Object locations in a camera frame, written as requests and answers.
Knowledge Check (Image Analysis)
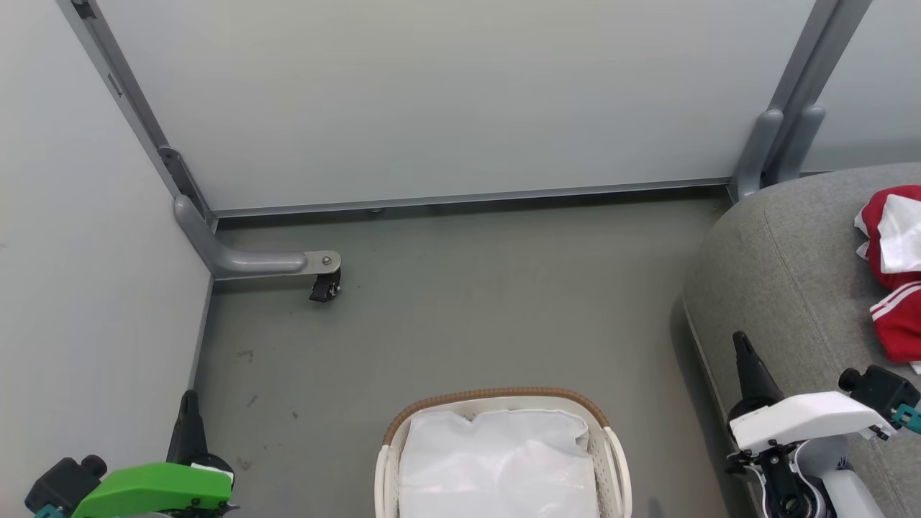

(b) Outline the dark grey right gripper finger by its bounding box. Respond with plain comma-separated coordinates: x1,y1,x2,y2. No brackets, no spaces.
727,331,785,425

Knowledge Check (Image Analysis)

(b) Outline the grey metal partition foot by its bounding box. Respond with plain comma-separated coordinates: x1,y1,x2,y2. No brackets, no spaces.
173,194,342,281

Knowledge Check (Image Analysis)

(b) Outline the grey partition bottom rail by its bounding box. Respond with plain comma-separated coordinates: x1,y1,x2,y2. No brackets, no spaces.
212,176,732,219

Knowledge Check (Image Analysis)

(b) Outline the grey fabric sofa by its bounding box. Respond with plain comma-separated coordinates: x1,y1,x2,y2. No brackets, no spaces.
681,162,921,518

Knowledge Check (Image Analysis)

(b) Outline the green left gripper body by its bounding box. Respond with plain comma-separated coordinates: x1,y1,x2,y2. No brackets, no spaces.
71,462,235,518

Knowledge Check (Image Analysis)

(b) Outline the white wicker-rimmed laundry basket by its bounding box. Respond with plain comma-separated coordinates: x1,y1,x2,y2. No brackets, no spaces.
374,387,633,518

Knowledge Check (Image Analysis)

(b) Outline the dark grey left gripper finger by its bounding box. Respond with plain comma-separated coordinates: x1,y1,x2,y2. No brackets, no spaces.
166,390,235,477

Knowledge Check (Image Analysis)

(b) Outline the red white sports jersey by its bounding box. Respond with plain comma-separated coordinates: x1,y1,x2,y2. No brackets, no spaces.
854,184,921,376

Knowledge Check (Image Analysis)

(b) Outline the black caster wheel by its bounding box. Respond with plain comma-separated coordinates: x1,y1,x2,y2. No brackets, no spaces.
309,271,343,304

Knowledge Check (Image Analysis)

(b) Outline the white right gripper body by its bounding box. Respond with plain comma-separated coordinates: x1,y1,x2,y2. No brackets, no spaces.
728,391,899,455

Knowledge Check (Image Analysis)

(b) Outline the white basket liner cloth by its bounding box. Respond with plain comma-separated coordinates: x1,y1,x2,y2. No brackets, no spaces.
398,408,602,518

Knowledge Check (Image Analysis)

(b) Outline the grey partition corner post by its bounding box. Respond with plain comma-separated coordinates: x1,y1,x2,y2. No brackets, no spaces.
55,0,218,230

